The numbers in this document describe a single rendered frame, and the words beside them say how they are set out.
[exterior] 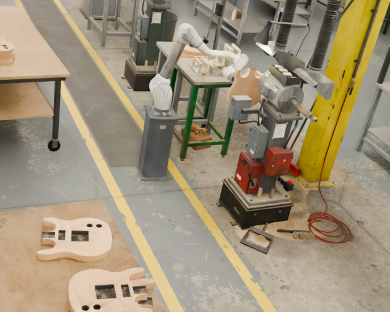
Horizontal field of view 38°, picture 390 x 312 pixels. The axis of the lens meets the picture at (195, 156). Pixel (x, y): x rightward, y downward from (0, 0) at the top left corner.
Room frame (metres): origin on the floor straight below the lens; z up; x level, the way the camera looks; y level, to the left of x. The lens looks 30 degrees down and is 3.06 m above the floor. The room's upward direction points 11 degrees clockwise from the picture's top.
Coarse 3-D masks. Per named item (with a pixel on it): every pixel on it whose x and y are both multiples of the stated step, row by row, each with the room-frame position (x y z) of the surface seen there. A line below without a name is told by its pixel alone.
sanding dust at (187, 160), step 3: (210, 132) 5.99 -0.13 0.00; (174, 135) 5.75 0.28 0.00; (210, 135) 5.92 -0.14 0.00; (174, 138) 5.67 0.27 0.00; (216, 153) 5.52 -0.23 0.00; (219, 153) 5.53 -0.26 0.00; (174, 156) 5.27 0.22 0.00; (177, 156) 5.28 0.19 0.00; (186, 156) 5.32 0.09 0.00; (219, 156) 5.46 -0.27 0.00; (225, 156) 5.49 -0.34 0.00; (228, 156) 5.51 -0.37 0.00; (177, 159) 5.22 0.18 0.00; (186, 159) 5.25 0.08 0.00; (189, 159) 5.27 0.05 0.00; (222, 159) 5.41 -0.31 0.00; (225, 159) 5.42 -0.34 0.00; (228, 159) 5.44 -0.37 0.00; (177, 162) 5.15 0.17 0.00; (180, 162) 5.17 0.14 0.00; (183, 162) 5.18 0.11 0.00; (186, 162) 5.19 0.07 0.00; (189, 162) 5.20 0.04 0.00
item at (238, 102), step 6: (234, 96) 4.57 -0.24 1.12; (240, 96) 4.60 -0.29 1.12; (246, 96) 4.63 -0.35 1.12; (234, 102) 4.52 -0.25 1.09; (240, 102) 4.52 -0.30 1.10; (246, 102) 4.55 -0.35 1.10; (234, 108) 4.50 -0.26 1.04; (240, 108) 4.52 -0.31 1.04; (228, 114) 4.56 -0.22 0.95; (234, 114) 4.50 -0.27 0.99; (240, 114) 4.53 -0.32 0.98; (246, 114) 4.56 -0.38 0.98; (234, 120) 4.51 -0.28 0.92
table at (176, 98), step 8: (160, 48) 6.08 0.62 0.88; (168, 48) 6.07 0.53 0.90; (160, 56) 6.16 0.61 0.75; (160, 64) 6.17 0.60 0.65; (176, 80) 5.64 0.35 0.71; (176, 88) 5.62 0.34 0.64; (216, 88) 5.84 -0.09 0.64; (176, 96) 5.63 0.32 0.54; (184, 96) 6.39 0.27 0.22; (216, 96) 5.85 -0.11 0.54; (152, 104) 6.19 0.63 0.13; (176, 104) 5.64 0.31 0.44; (176, 112) 5.65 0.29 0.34; (200, 112) 6.07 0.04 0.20; (208, 112) 5.88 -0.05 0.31; (184, 120) 5.73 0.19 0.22; (200, 120) 5.81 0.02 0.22; (208, 120) 5.84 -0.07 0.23; (208, 128) 5.84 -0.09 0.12
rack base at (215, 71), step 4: (208, 60) 5.61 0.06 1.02; (212, 60) 5.63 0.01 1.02; (204, 64) 5.61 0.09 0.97; (212, 64) 5.51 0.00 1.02; (212, 68) 5.42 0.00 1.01; (216, 68) 5.43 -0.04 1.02; (212, 72) 5.41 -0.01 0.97; (216, 72) 5.43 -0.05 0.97; (220, 72) 5.45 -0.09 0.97; (216, 76) 5.44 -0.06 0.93; (220, 76) 5.46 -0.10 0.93
